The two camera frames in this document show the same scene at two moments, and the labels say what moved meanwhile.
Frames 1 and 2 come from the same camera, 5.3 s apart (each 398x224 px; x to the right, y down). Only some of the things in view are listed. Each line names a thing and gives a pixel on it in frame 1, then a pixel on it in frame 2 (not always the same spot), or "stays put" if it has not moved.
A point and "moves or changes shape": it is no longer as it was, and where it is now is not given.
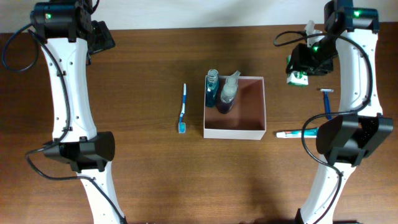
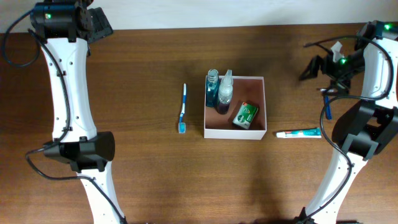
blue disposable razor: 328,101 stays put
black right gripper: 302,66 -> 323,64
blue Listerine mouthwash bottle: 212,88 stays put
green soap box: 299,78 -> 245,115
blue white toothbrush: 182,127 stays put
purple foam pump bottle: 228,93 moves or changes shape
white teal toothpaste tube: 312,132 stays put
